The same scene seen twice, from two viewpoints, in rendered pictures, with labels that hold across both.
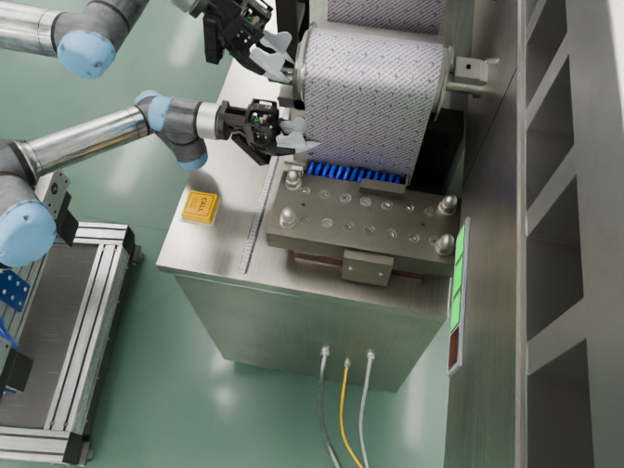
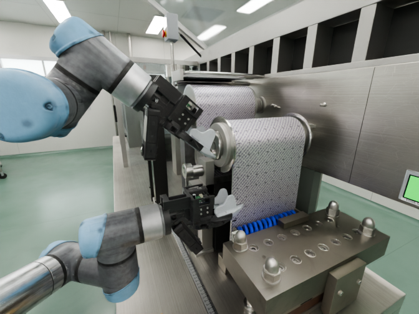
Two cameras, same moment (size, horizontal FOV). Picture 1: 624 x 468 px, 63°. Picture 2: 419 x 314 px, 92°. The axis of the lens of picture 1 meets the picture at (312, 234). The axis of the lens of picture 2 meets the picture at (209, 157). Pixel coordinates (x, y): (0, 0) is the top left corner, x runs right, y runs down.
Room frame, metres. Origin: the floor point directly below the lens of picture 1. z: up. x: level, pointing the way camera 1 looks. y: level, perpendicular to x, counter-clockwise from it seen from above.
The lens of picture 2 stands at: (0.35, 0.33, 1.38)
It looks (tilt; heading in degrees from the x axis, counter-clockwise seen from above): 17 degrees down; 323
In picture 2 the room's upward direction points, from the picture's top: straight up
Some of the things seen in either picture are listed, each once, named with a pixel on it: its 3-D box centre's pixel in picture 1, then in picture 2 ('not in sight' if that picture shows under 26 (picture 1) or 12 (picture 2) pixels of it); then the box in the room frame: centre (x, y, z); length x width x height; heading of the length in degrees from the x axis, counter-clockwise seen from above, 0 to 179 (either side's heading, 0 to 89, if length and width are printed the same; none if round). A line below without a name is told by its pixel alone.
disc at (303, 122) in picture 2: (441, 81); (290, 136); (0.70, -0.24, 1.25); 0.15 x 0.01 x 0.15; 168
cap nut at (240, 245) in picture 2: (292, 177); (240, 238); (0.62, 0.04, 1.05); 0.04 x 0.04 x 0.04
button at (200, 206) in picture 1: (200, 206); not in sight; (0.64, 0.27, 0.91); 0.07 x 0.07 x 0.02; 78
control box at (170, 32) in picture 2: not in sight; (169, 28); (1.28, -0.14, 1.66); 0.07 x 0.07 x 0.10; 78
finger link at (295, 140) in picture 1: (297, 139); (230, 205); (0.67, 0.03, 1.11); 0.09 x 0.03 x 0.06; 77
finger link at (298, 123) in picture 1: (301, 126); (223, 199); (0.71, 0.02, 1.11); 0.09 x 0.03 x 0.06; 79
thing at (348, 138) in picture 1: (361, 143); (267, 192); (0.66, -0.11, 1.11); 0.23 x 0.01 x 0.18; 78
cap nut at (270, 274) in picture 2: (288, 215); (271, 268); (0.53, 0.05, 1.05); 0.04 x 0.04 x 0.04
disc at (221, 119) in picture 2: (309, 63); (220, 144); (0.75, 0.00, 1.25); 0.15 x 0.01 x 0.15; 168
